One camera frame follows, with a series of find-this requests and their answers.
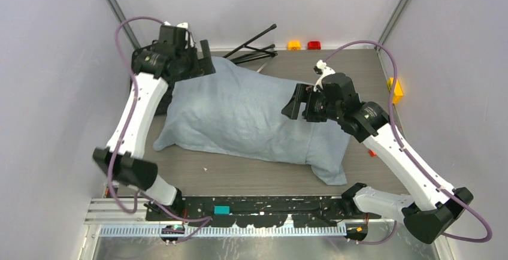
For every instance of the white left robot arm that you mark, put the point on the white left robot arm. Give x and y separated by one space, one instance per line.
122 158

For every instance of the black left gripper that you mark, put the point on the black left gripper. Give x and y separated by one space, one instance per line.
202 67

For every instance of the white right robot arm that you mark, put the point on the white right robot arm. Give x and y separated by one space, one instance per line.
426 211

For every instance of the blue beige patchwork pillowcase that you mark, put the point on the blue beige patchwork pillowcase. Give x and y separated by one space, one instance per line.
238 112

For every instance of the yellow rectangular block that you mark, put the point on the yellow rectangular block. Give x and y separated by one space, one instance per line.
398 92

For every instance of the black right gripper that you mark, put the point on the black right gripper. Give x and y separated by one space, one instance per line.
304 93

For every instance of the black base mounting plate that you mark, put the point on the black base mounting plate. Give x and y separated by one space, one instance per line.
269 211

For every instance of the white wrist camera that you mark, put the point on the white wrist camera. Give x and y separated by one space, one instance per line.
178 35
322 70

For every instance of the black folding stand legs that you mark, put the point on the black folding stand legs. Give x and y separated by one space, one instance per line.
253 53

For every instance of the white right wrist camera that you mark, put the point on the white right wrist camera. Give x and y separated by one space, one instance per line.
322 70

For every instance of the teal block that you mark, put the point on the teal block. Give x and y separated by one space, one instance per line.
222 210

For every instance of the black perforated music stand tray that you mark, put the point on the black perforated music stand tray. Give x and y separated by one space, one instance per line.
149 93

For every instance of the yellow orange round block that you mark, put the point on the yellow orange round block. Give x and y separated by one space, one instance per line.
294 45

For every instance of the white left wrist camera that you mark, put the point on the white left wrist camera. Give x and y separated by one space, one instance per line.
178 35

